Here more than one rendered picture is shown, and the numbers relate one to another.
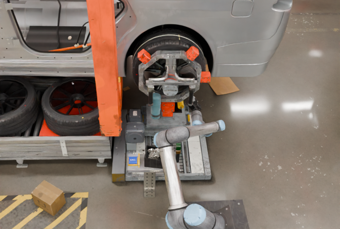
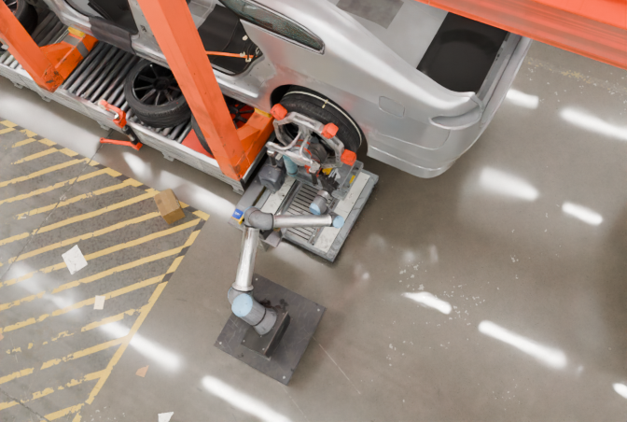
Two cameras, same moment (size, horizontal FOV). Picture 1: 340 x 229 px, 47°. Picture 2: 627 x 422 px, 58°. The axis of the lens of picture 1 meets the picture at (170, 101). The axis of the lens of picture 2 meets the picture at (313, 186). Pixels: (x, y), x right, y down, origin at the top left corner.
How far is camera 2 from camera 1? 2.22 m
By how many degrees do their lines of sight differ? 32
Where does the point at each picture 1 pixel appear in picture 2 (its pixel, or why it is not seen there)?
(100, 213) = (208, 243)
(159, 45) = (296, 106)
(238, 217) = (306, 323)
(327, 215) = (428, 369)
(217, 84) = not seen: hidden behind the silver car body
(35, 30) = (219, 12)
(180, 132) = (261, 221)
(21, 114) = (169, 112)
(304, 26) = not seen: outside the picture
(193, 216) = (237, 306)
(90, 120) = not seen: hidden behind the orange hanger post
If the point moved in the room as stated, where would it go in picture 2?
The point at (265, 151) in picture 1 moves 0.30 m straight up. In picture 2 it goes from (421, 260) to (424, 246)
